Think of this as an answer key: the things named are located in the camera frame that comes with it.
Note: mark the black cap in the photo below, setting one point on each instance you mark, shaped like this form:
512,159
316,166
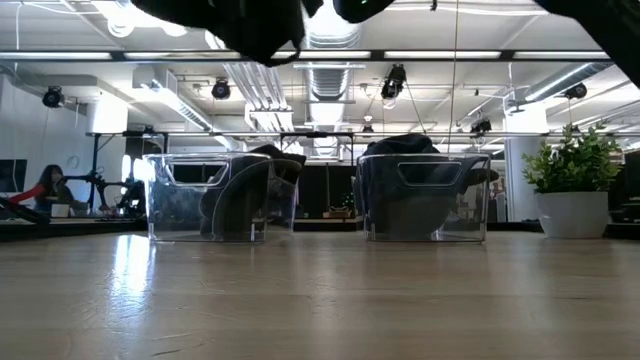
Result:
280,152

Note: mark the dark baseball cap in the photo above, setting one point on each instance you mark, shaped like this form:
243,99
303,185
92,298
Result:
240,200

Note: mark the blue denim hat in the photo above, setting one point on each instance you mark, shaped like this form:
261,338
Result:
415,215

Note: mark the black background robot arm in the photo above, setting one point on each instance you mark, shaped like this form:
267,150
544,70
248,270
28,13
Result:
110,192

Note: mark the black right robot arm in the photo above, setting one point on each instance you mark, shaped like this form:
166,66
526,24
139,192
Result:
610,25

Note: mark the black ceiling spotlight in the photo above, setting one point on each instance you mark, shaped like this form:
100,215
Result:
53,96
394,80
221,90
576,91
481,126

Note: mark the black room partition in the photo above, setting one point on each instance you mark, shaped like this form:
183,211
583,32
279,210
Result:
325,195

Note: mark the clear plastic bin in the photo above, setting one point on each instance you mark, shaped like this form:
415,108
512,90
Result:
160,235
480,230

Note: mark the person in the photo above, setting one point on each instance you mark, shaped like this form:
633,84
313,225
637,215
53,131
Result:
50,190

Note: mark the white building column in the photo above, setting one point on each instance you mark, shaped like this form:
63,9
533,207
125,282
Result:
522,170

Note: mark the black computer monitor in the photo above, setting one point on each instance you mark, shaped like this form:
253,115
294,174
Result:
12,175

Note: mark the green leafy plant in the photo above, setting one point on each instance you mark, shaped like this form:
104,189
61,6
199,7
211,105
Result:
570,160

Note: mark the white plant pot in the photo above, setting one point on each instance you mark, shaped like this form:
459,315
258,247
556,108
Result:
572,215

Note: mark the black overhead frame rail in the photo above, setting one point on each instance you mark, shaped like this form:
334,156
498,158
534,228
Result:
377,54

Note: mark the silver ribbed ventilation duct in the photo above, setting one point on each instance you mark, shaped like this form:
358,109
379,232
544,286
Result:
330,82

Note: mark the thin black frame bar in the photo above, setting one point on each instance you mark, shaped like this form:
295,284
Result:
320,134

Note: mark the round wall clock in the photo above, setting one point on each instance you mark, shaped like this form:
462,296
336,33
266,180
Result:
73,162

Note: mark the smooth round ceiling duct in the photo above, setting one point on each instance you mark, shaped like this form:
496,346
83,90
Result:
565,80

